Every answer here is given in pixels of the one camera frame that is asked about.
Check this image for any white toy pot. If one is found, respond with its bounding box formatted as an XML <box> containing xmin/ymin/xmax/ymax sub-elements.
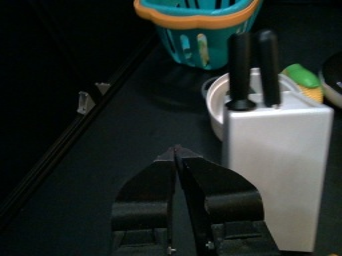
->
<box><xmin>202</xmin><ymin>67</ymin><xmax>306</xmax><ymax>143</ymax></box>

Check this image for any metal frame bracket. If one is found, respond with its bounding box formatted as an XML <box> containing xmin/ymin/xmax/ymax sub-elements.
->
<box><xmin>76</xmin><ymin>81</ymin><xmax>112</xmax><ymax>116</ymax></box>

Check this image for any white knife holder block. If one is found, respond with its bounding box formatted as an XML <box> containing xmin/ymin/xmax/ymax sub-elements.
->
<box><xmin>222</xmin><ymin>93</ymin><xmax>335</xmax><ymax>253</ymax></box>

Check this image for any toy corn green husk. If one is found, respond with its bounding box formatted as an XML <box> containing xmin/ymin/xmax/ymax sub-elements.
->
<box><xmin>280</xmin><ymin>63</ymin><xmax>324</xmax><ymax>104</ymax></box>

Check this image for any teal basket orange rim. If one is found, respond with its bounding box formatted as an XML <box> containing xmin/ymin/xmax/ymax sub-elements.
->
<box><xmin>132</xmin><ymin>0</ymin><xmax>264</xmax><ymax>71</ymax></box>

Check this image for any black table edge rail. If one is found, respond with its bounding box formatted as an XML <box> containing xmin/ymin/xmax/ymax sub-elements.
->
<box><xmin>0</xmin><ymin>33</ymin><xmax>159</xmax><ymax>231</ymax></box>

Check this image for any black flared knife handle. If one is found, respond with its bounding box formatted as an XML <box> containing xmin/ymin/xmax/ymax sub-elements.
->
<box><xmin>224</xmin><ymin>32</ymin><xmax>258</xmax><ymax>112</ymax></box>

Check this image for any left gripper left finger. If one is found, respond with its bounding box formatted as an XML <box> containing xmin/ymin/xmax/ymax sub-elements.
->
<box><xmin>109</xmin><ymin>144</ymin><xmax>179</xmax><ymax>256</ymax></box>

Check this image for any black straight knife handle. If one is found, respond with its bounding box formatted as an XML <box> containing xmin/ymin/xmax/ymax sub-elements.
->
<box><xmin>254</xmin><ymin>29</ymin><xmax>283</xmax><ymax>109</ymax></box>

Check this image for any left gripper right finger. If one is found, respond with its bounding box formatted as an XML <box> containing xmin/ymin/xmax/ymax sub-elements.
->
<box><xmin>176</xmin><ymin>144</ymin><xmax>280</xmax><ymax>256</ymax></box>

